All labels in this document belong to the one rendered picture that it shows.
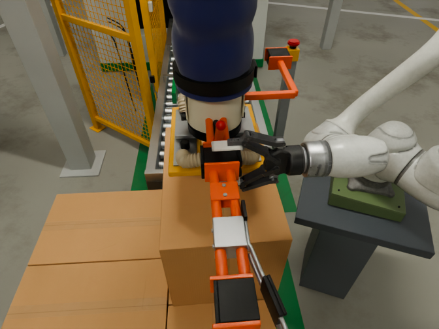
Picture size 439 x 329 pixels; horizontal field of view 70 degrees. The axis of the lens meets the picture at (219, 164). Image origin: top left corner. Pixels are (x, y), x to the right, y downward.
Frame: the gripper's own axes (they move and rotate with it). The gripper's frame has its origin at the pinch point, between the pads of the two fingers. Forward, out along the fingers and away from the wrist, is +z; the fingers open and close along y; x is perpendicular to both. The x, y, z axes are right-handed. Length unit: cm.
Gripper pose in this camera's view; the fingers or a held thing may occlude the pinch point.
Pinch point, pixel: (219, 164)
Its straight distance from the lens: 76.0
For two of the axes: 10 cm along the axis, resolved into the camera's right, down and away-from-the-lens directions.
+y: 0.0, 7.3, 6.9
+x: -0.8, -6.9, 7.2
